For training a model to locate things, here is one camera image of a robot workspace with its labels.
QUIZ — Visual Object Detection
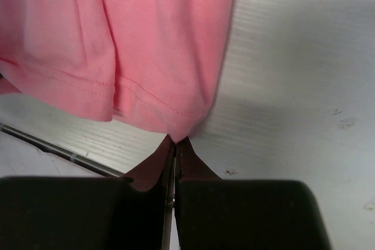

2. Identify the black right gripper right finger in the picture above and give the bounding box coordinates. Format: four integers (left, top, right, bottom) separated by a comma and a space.
175, 137, 221, 180

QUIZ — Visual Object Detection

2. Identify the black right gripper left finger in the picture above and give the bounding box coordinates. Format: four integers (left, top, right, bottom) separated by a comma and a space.
121, 135, 175, 192

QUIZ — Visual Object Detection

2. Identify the pink t shirt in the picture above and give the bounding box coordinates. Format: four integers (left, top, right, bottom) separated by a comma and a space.
1, 0, 232, 142

